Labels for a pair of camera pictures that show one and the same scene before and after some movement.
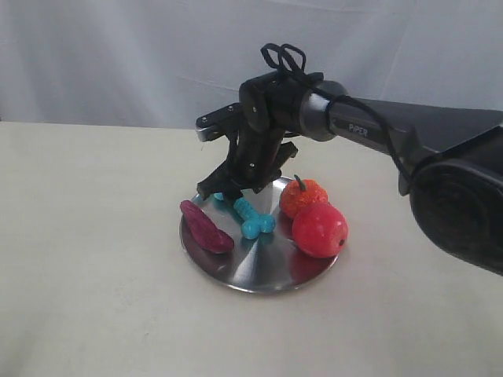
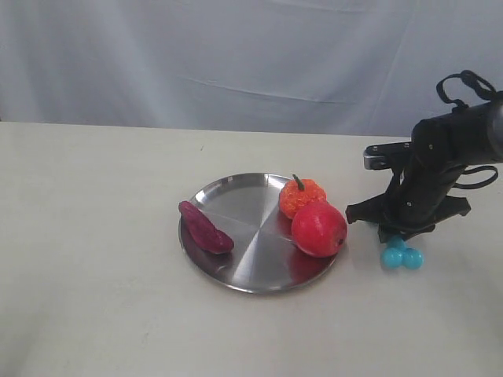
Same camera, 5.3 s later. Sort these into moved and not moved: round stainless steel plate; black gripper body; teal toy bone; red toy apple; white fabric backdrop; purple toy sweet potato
Moved: teal toy bone; black gripper body
Not moved: red toy apple; purple toy sweet potato; round stainless steel plate; white fabric backdrop
